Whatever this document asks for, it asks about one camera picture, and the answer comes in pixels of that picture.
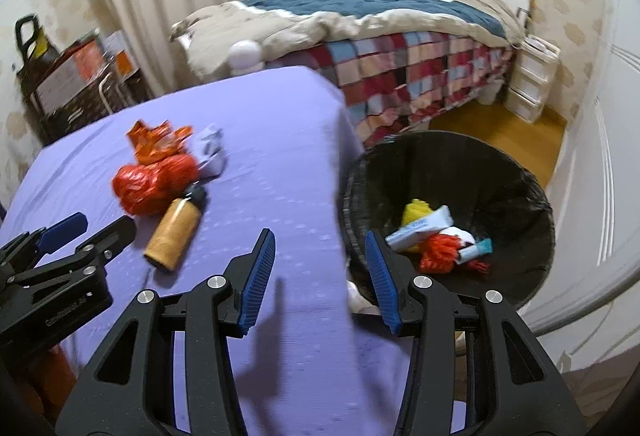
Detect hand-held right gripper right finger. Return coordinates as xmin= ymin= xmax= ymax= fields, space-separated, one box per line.
xmin=364 ymin=230 xmax=588 ymax=436

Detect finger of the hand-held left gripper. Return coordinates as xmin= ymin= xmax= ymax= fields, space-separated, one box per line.
xmin=10 ymin=216 xmax=137 ymax=287
xmin=0 ymin=212 xmax=89 ymax=274

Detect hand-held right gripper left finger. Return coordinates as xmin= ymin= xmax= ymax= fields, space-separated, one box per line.
xmin=55 ymin=229 xmax=277 ymax=436

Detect brown bottle with black cap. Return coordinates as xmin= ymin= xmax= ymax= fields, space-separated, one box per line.
xmin=144 ymin=183 xmax=207 ymax=273

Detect orange plastic bag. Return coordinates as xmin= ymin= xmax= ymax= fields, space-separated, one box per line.
xmin=111 ymin=153 xmax=201 ymax=217

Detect orange foam fruit net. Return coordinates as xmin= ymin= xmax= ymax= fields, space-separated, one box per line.
xmin=419 ymin=233 xmax=468 ymax=274

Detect white toothpaste tube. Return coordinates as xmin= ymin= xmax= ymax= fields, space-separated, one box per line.
xmin=385 ymin=206 xmax=456 ymax=251

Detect yellow foam fruit net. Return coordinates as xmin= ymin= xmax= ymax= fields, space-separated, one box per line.
xmin=402 ymin=199 xmax=436 ymax=227

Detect white tissue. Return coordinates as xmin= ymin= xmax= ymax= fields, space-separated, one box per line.
xmin=440 ymin=226 xmax=476 ymax=247

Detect teal and white tube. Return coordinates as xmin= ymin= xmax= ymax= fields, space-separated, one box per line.
xmin=457 ymin=237 xmax=493 ymax=263

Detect orange foil wrapper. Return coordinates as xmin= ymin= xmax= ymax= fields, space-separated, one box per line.
xmin=125 ymin=119 xmax=193 ymax=164

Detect black trash bin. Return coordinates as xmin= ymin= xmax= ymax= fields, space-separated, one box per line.
xmin=340 ymin=130 xmax=557 ymax=312

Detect lavender paper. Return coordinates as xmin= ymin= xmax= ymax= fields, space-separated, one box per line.
xmin=192 ymin=123 xmax=228 ymax=177

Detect dark patterned storage bag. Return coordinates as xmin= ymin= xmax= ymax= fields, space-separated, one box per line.
xmin=30 ymin=86 xmax=131 ymax=142

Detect white and orange box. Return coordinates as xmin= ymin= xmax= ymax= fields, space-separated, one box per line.
xmin=102 ymin=31 xmax=136 ymax=77

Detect yellow and black package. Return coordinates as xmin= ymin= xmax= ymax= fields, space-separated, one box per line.
xmin=30 ymin=29 xmax=52 ymax=60

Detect plaid bed sheet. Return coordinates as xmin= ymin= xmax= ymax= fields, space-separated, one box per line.
xmin=270 ymin=29 xmax=516 ymax=149

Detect white wardrobe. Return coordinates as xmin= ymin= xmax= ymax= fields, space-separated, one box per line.
xmin=520 ymin=0 xmax=640 ymax=367

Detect white plastic drawer unit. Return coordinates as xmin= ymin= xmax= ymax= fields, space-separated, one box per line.
xmin=504 ymin=35 xmax=561 ymax=124

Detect blue and beige quilt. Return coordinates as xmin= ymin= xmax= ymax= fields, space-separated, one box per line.
xmin=170 ymin=0 xmax=526 ymax=77

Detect black trolley handle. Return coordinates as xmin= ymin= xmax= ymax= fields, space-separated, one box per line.
xmin=15 ymin=15 xmax=41 ymax=67

